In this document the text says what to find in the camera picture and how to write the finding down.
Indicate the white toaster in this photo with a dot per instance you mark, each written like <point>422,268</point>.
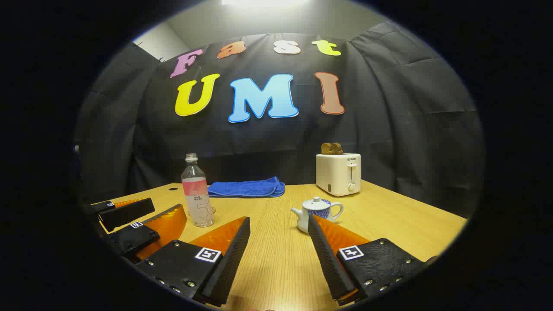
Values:
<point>335,175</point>

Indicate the black backdrop cloth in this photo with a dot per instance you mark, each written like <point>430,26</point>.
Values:
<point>389,129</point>

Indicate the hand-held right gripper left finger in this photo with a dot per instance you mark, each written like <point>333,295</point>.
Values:
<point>227,263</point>

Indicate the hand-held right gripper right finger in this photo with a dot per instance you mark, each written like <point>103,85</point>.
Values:
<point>330,263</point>

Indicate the brown bread slice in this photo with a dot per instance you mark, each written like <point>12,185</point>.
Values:
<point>326,149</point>
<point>338,149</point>

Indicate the blue folded towel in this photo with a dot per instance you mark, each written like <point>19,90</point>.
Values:
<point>246,188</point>

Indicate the clear water bottle pink label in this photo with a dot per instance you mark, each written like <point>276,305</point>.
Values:
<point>196,190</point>

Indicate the white blue teacup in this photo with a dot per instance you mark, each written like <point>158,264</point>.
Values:
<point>304,218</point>

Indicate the ceiling light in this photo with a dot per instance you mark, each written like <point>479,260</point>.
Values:
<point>263,2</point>

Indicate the round coaster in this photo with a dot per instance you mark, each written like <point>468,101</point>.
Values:
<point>213,210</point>

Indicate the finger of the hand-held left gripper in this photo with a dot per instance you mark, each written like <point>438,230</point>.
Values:
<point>134,239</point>
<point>127,214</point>

